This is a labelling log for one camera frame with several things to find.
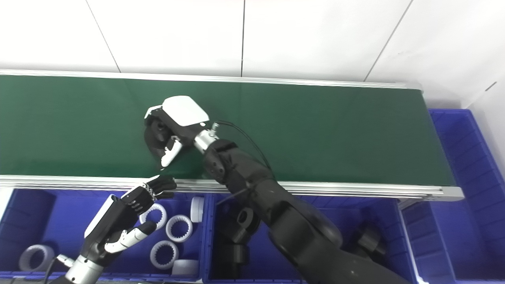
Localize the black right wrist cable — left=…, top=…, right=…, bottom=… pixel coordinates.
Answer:
left=211, top=120, right=277, bottom=182

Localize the white ring gear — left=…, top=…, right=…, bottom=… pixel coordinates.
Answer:
left=171, top=259, right=200, bottom=276
left=150, top=240, right=180, bottom=270
left=19, top=244, right=56, bottom=272
left=190, top=196, right=205, bottom=223
left=165, top=215, right=194, bottom=243
left=140, top=203, right=168, bottom=230

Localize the green conveyor belt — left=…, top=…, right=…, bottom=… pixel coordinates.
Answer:
left=0, top=75, right=456, bottom=187
left=0, top=69, right=465, bottom=202

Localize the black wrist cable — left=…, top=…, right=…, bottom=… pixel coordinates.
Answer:
left=211, top=120, right=277, bottom=182
left=42, top=254, right=76, bottom=284

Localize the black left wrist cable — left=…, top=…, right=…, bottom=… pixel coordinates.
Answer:
left=42, top=254, right=76, bottom=284

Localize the blue bin with black parts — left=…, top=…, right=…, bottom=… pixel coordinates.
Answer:
left=201, top=193, right=421, bottom=284

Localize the blue bin with white gears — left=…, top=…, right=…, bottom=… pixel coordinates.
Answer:
left=0, top=189, right=210, bottom=282

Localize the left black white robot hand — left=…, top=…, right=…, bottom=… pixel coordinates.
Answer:
left=80, top=175, right=177, bottom=266

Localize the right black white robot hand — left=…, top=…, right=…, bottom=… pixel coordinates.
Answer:
left=144, top=95, right=210, bottom=168

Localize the empty blue bin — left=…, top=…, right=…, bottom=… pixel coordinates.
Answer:
left=400, top=108, right=505, bottom=283

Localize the black stepped cylinder part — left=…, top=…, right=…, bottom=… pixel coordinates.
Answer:
left=230, top=207, right=261, bottom=244
left=143, top=114, right=176, bottom=159
left=354, top=225, right=388, bottom=258
left=212, top=242, right=250, bottom=277

